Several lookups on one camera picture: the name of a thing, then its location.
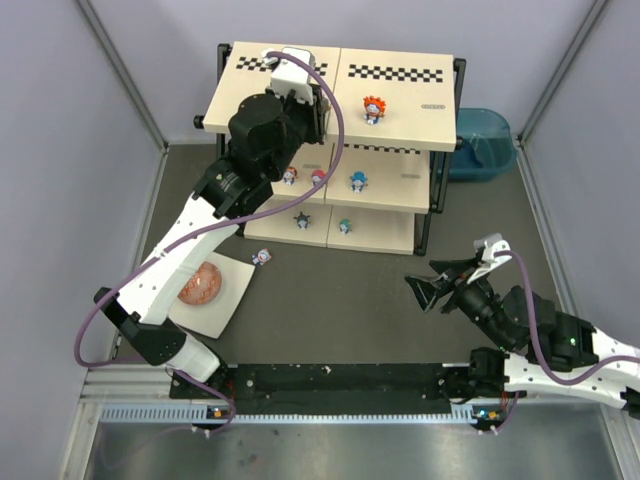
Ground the pink-hooded Doraemon figure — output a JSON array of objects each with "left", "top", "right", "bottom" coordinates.
[{"left": 311, "top": 169, "right": 326, "bottom": 190}]

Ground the orange lion Doraemon figure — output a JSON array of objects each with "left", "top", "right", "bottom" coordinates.
[{"left": 283, "top": 166, "right": 298, "bottom": 186}]

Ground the orange crab Doraemon figure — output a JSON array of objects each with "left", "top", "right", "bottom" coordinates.
[{"left": 363, "top": 95, "right": 386, "bottom": 125}]

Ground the blue bucket Doraemon figure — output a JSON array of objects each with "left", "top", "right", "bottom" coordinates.
[{"left": 349, "top": 171, "right": 368, "bottom": 194}]

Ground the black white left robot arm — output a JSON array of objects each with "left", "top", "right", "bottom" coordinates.
[{"left": 93, "top": 83, "right": 335, "bottom": 384}]

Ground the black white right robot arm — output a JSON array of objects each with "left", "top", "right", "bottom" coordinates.
[{"left": 405, "top": 249, "right": 639, "bottom": 419}]

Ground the three-tier beige black shelf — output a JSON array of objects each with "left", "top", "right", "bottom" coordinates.
[{"left": 194, "top": 41, "right": 466, "bottom": 255}]

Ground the grey-hooded Doraemon figure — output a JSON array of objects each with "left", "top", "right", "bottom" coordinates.
[{"left": 293, "top": 211, "right": 311, "bottom": 231}]

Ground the teal-hooded Doraemon figure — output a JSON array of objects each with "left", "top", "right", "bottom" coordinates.
[{"left": 338, "top": 218, "right": 352, "bottom": 235}]

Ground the teal plastic basin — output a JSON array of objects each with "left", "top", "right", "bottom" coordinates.
[{"left": 449, "top": 108, "right": 517, "bottom": 182}]

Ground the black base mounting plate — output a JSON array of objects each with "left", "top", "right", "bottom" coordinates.
[{"left": 169, "top": 362, "right": 527, "bottom": 415}]

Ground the white sheep Doraemon figure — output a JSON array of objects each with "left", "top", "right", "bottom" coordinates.
[{"left": 252, "top": 248, "right": 272, "bottom": 266}]

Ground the red patterned bowl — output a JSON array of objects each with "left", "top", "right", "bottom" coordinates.
[{"left": 178, "top": 262, "right": 223, "bottom": 306}]

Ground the white square plate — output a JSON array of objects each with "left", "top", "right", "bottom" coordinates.
[{"left": 169, "top": 253, "right": 255, "bottom": 339}]

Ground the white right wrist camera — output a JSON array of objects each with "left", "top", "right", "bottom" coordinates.
[{"left": 467, "top": 233, "right": 512, "bottom": 284}]

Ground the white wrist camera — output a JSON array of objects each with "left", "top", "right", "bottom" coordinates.
[
  {"left": 467, "top": 233, "right": 512, "bottom": 284},
  {"left": 261, "top": 48, "right": 314, "bottom": 105}
]

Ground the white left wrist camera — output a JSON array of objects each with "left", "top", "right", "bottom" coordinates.
[{"left": 261, "top": 48, "right": 314, "bottom": 105}]

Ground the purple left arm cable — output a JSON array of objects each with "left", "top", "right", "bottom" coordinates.
[{"left": 73, "top": 50, "right": 346, "bottom": 436}]

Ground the light blue cable duct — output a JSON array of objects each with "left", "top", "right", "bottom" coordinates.
[{"left": 100, "top": 403, "right": 500, "bottom": 425}]

